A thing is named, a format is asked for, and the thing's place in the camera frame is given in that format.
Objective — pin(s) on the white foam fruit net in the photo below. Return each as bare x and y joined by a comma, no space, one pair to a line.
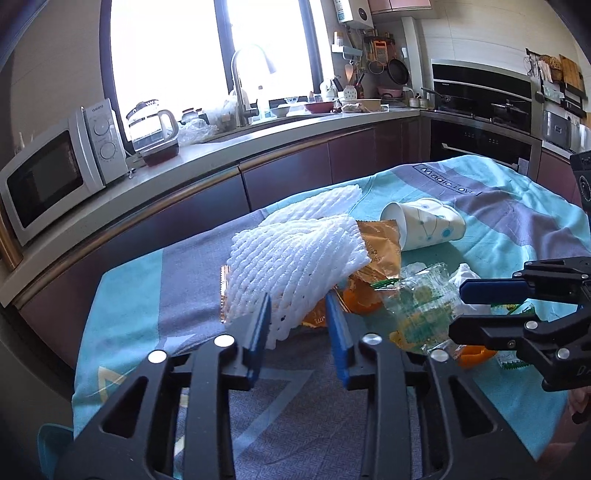
318,205
286,263

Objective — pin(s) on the clear plastic bag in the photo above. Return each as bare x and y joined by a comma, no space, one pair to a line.
198,127

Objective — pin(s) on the wooden cutting board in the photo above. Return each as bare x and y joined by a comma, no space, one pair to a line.
570,69

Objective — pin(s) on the kitchen window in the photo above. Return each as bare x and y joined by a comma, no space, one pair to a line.
161,55

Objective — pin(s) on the beige cloth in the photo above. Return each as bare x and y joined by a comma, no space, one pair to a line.
353,108

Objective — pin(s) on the wooden spatula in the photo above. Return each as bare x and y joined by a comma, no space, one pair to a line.
348,73

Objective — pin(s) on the dark red kitchen cabinets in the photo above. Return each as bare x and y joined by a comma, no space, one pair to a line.
286,161

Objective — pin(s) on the white paper cup blue print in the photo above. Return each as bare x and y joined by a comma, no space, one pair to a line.
429,226

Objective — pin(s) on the orange grater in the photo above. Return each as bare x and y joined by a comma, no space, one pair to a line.
379,50

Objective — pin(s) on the orange foil snack wrapper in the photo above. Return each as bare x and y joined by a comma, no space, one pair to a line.
381,249

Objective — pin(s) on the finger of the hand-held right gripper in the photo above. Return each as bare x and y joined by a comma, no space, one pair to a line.
480,334
494,290

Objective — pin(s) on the teal grey printed tablecloth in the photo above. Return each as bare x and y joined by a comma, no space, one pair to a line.
184,300

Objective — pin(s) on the green candy wrapper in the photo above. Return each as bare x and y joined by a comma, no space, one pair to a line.
512,364

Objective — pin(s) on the black frying pan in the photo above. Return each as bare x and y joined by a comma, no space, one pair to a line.
398,69

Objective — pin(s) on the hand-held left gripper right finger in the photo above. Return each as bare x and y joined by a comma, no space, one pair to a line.
339,346

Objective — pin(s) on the clear printed plastic wrapper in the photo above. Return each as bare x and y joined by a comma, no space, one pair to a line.
420,304

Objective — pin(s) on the glass electric kettle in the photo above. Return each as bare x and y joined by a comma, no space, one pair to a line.
147,129

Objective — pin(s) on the steel kitchen faucet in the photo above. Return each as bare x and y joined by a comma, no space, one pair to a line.
240,92

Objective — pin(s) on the red bowl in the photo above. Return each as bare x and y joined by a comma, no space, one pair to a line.
318,107

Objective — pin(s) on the orange peel piece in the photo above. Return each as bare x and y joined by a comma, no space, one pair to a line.
360,300
475,357

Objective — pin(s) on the white microwave oven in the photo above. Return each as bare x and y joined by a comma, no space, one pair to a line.
51,180

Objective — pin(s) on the dark sauce bottle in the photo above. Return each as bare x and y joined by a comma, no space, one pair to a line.
360,86

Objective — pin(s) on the pink pot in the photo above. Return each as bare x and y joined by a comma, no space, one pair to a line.
388,91

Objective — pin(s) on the steel container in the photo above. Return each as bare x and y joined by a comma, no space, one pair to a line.
556,127

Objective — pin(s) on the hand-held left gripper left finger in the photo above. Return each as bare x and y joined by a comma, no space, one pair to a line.
259,341

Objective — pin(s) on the white baking dish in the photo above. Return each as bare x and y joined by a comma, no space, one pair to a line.
369,104

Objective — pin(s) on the white water heater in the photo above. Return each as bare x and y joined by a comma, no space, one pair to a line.
355,11

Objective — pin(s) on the black built-in oven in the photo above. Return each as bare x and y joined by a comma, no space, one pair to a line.
475,143

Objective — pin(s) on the white bowl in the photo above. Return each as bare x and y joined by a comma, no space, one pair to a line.
281,110

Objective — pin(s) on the white utensil holder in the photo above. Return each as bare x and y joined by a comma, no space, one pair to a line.
348,92

